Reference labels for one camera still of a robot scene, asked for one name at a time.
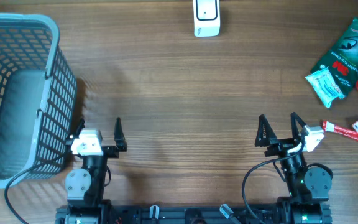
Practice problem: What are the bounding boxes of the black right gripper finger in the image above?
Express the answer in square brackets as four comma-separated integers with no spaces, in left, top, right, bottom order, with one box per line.
[255,114,278,147]
[290,112,306,139]

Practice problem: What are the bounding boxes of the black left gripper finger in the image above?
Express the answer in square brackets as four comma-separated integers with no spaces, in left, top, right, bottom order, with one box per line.
[73,118,85,137]
[114,117,127,152]

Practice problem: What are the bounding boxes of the red Nescafe sachet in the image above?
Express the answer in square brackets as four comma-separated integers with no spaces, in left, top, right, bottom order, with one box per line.
[322,121,358,142]

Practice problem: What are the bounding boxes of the mint toilet wipes pack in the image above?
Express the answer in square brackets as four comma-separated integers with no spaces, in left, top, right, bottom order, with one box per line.
[305,68,345,108]

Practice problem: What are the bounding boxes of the green 3M gloves pack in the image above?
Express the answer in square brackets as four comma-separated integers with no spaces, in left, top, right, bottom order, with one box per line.
[311,18,358,95]

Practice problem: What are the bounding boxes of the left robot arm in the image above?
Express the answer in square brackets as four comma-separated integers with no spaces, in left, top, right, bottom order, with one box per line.
[55,118,127,224]

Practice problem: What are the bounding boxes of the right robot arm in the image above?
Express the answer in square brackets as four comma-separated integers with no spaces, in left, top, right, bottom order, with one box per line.
[255,113,333,224]

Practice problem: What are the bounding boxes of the white barcode scanner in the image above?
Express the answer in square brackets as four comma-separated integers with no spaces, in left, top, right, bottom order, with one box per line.
[193,0,221,38]

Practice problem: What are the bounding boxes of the grey plastic basket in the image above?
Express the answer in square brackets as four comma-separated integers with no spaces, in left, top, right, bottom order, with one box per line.
[0,13,77,189]

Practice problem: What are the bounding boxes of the black mounting rail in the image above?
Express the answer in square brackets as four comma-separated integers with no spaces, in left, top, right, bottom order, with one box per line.
[55,203,333,224]

